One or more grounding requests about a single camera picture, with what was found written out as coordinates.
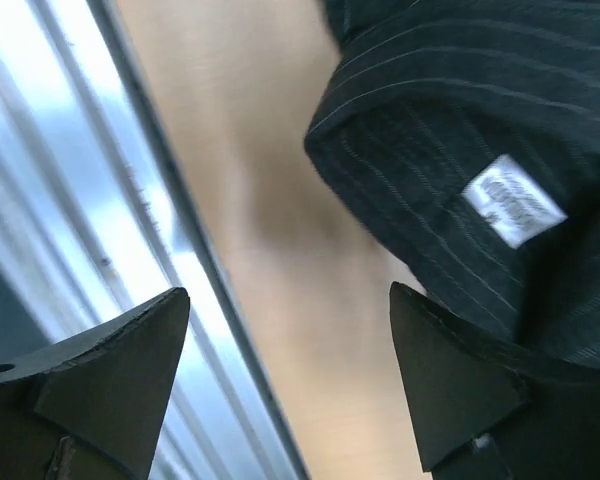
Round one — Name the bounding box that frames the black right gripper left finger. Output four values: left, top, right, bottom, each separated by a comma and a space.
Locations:
0, 287, 190, 479

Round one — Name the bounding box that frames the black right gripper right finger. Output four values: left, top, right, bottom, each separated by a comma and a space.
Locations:
390, 282, 600, 480

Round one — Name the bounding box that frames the black pinstriped long sleeve shirt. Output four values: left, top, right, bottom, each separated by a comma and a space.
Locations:
305, 1, 600, 369

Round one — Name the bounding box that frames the aluminium front rail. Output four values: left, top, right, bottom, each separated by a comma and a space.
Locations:
0, 1, 307, 479

